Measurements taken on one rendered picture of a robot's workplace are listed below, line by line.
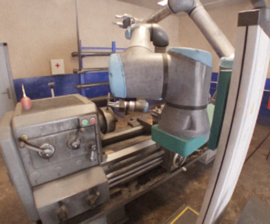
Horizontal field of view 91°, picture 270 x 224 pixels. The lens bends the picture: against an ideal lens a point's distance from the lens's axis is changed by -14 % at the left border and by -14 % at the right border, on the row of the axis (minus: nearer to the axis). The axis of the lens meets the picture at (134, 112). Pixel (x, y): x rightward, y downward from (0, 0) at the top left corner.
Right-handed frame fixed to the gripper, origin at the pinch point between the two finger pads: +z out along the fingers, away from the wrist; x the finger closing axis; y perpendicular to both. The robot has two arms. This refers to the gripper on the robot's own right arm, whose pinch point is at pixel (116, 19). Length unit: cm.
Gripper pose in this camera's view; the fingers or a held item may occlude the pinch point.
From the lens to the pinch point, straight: 152.5
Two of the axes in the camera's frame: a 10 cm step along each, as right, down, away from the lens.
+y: 3.8, 8.9, -2.7
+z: -8.2, 1.8, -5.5
